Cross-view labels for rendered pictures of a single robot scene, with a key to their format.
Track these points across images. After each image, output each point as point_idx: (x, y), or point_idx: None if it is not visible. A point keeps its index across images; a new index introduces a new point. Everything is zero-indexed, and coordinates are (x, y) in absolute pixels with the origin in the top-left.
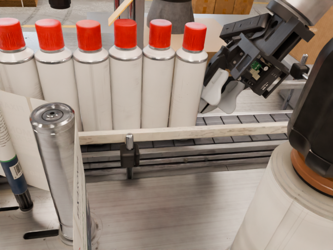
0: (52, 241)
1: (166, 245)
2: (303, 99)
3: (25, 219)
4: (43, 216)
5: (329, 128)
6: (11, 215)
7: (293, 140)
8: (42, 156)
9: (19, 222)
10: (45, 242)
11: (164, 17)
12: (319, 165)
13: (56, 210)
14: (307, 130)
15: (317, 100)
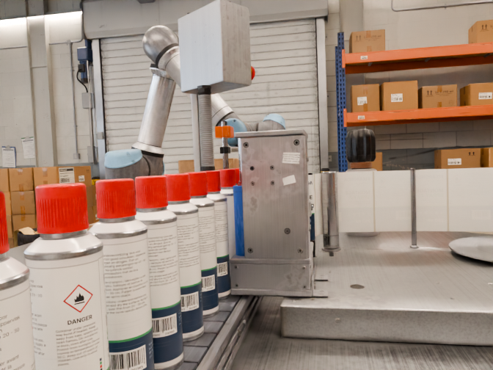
0: (337, 252)
1: (345, 241)
2: (356, 147)
3: (320, 256)
4: (319, 254)
5: (367, 147)
6: (316, 258)
7: (359, 158)
8: (335, 188)
9: (322, 257)
10: (337, 253)
11: (136, 208)
12: (369, 157)
13: (336, 224)
14: (361, 153)
15: (359, 145)
